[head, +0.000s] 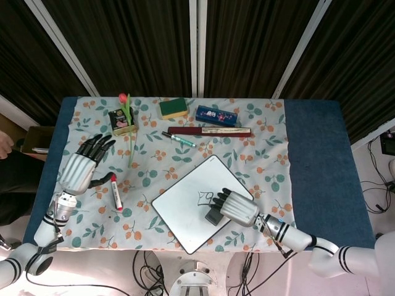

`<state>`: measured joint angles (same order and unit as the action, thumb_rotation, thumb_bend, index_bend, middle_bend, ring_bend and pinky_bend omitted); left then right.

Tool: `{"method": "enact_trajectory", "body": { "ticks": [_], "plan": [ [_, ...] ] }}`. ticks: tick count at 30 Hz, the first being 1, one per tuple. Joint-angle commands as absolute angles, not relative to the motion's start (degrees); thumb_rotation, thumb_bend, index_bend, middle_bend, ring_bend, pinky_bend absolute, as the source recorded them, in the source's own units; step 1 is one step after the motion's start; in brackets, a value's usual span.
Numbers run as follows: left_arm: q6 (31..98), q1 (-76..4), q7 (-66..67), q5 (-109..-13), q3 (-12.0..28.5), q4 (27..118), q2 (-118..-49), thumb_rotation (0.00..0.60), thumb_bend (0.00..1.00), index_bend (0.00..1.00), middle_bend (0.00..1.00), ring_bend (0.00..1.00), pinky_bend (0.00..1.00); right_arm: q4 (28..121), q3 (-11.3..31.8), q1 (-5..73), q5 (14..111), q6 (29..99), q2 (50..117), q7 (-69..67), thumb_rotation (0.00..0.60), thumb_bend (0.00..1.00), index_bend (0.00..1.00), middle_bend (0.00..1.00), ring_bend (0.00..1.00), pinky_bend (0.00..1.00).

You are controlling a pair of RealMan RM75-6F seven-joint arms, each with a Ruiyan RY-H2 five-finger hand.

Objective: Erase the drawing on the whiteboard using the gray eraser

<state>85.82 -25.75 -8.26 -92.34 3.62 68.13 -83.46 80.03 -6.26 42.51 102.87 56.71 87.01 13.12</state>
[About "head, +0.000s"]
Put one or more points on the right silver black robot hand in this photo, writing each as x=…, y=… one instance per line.
x=239, y=208

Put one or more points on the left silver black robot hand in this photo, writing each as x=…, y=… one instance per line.
x=77, y=172

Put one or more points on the black eraser block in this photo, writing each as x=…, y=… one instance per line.
x=213, y=217

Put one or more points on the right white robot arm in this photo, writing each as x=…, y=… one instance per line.
x=296, y=237

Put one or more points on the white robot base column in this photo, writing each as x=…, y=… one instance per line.
x=194, y=279

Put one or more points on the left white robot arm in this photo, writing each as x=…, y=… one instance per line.
x=46, y=228

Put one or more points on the white drawing board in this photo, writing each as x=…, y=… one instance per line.
x=185, y=216

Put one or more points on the red capped white marker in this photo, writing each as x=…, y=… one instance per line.
x=116, y=194

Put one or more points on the brown cardboard box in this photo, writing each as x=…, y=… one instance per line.
x=35, y=140

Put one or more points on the person in dark clothes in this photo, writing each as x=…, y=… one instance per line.
x=18, y=185

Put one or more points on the small gold black tin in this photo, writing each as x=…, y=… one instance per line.
x=118, y=121

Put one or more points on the floral print tablecloth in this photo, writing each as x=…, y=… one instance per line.
x=154, y=172

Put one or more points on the artificial red tulip green stem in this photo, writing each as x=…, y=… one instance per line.
x=128, y=108

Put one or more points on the green white marker black cap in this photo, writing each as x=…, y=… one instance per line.
x=180, y=140

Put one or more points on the long dark red box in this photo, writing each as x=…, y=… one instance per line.
x=191, y=131

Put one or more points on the blue table cover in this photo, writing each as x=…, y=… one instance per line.
x=321, y=160

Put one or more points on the blue floral pencil case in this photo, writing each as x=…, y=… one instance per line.
x=217, y=115

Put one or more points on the yellow sponge with green pad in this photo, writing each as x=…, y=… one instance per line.
x=172, y=108

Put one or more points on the dark pleated curtain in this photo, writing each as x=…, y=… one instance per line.
x=139, y=40

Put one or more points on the white robot torso shell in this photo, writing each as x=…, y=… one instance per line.
x=385, y=265

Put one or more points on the small black screen device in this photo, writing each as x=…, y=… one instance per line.
x=388, y=143

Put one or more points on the white slanted frame post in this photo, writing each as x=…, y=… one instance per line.
x=304, y=46
x=61, y=46

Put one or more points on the white vertical frame post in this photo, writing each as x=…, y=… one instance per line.
x=197, y=46

